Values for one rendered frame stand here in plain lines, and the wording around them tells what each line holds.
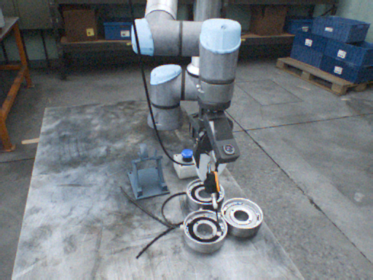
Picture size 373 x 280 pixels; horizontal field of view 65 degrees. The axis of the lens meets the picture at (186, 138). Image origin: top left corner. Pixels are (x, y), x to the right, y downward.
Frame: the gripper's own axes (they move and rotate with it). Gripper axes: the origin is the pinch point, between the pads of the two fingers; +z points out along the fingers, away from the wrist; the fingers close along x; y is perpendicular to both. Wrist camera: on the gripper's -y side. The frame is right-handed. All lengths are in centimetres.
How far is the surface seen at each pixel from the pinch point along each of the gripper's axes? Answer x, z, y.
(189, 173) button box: -1.6, 11.6, 16.8
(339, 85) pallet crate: -278, 81, 205
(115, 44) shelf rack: -26, 50, 338
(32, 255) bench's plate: 42.2, 13.4, 1.8
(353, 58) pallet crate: -296, 50, 213
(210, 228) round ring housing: 1.5, 11.7, -5.2
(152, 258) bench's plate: 16.8, 13.4, -7.7
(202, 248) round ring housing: 6.0, 10.9, -10.5
